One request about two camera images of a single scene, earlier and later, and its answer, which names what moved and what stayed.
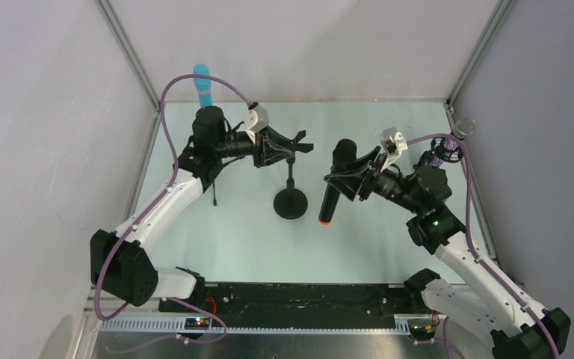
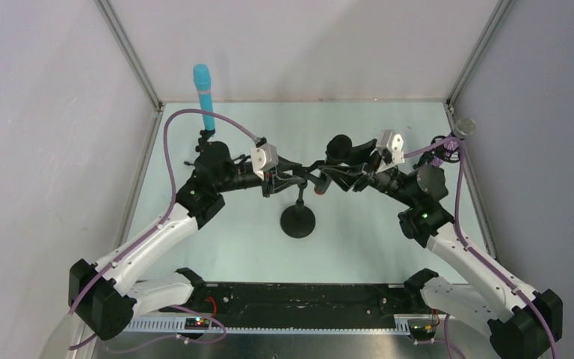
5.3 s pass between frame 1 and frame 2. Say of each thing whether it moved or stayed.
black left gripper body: moved
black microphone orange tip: moved
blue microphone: stayed
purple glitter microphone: stayed
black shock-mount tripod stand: stayed
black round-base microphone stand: moved
